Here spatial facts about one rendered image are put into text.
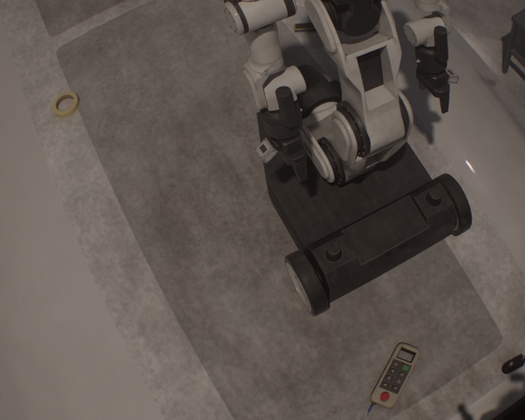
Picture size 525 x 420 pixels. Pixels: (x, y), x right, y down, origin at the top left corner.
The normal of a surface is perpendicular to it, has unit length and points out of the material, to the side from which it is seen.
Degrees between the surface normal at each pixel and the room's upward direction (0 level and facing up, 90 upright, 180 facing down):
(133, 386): 3
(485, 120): 23
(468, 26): 0
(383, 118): 66
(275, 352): 0
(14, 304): 29
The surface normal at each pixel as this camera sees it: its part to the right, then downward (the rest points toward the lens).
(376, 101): -0.18, -0.59
